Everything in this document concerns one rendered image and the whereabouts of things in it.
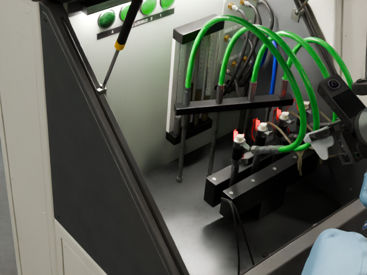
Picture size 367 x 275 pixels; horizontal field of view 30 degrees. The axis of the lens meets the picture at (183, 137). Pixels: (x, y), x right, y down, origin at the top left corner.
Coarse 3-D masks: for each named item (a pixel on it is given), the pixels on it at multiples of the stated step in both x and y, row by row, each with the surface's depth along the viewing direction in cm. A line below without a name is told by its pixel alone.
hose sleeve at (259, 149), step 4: (256, 148) 161; (260, 148) 160; (264, 148) 159; (268, 148) 158; (272, 148) 156; (276, 148) 155; (260, 152) 160; (264, 152) 159; (268, 152) 158; (272, 152) 157; (276, 152) 156; (280, 152) 155
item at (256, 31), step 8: (216, 16) 155; (224, 16) 153; (232, 16) 151; (208, 24) 158; (240, 24) 149; (248, 24) 148; (200, 32) 161; (256, 32) 146; (200, 40) 164; (264, 40) 145; (192, 48) 166; (272, 48) 144; (192, 56) 167; (280, 56) 144; (192, 64) 169; (280, 64) 144; (288, 72) 143; (288, 80) 144; (184, 88) 175; (296, 88) 144; (296, 96) 144; (304, 112) 145; (304, 120) 145; (304, 128) 146; (304, 136) 148; (296, 144) 150
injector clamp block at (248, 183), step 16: (288, 144) 188; (288, 160) 182; (304, 160) 184; (224, 176) 176; (240, 176) 178; (256, 176) 176; (272, 176) 177; (288, 176) 183; (304, 176) 189; (208, 192) 176; (224, 192) 171; (240, 192) 171; (256, 192) 175; (272, 192) 181; (224, 208) 173; (240, 208) 174; (256, 208) 183; (272, 208) 187
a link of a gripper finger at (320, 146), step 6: (312, 132) 132; (306, 138) 133; (330, 138) 128; (312, 144) 133; (318, 144) 132; (324, 144) 130; (330, 144) 129; (318, 150) 132; (324, 150) 131; (324, 156) 132
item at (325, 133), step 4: (328, 128) 125; (332, 128) 125; (316, 132) 128; (320, 132) 127; (324, 132) 126; (328, 132) 125; (312, 136) 130; (316, 136) 128; (320, 136) 127; (324, 136) 126; (328, 136) 126; (312, 140) 131
